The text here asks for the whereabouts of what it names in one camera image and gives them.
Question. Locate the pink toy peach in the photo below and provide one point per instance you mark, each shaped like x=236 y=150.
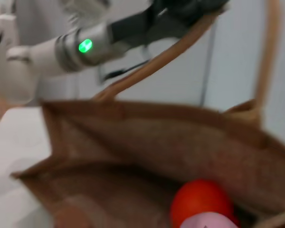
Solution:
x=209 y=222

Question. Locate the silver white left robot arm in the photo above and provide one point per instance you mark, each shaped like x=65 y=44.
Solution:
x=71 y=52

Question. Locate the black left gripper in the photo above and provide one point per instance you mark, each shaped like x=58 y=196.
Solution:
x=161 y=21

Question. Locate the brown jute handbag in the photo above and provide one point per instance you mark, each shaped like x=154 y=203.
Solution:
x=156 y=142

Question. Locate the orange toy fruit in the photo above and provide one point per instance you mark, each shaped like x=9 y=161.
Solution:
x=199 y=197

